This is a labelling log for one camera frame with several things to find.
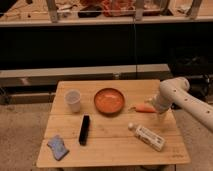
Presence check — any orange pepper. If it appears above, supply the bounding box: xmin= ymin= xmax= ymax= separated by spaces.
xmin=131 ymin=103 xmax=156 ymax=113

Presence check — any white ceramic cup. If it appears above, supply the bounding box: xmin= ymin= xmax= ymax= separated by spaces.
xmin=64 ymin=89 xmax=81 ymax=113

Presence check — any orange bowl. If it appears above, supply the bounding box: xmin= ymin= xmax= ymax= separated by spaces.
xmin=94 ymin=88 xmax=125 ymax=115

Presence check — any wooden table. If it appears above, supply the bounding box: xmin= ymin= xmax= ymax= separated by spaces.
xmin=37 ymin=80 xmax=190 ymax=168

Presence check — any black rectangular bar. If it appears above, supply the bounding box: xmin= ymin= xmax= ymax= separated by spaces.
xmin=79 ymin=115 xmax=90 ymax=145

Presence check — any white plastic bottle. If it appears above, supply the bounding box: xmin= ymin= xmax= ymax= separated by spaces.
xmin=128 ymin=123 xmax=165 ymax=151

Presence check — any blue sponge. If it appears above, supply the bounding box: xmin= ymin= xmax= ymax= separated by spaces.
xmin=47 ymin=135 xmax=69 ymax=161

